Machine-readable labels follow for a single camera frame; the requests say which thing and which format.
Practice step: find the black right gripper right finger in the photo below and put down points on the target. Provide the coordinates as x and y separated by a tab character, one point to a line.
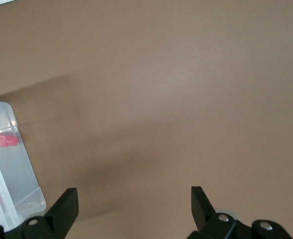
211	224

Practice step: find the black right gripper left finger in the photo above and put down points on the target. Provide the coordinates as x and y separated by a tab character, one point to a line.
56	219

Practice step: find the red block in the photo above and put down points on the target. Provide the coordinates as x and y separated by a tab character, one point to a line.
4	140

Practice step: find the transparent plastic storage box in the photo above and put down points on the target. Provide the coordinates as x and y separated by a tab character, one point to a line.
22	174

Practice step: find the brown table cover sheet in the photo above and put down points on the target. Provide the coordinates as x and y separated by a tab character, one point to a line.
161	99

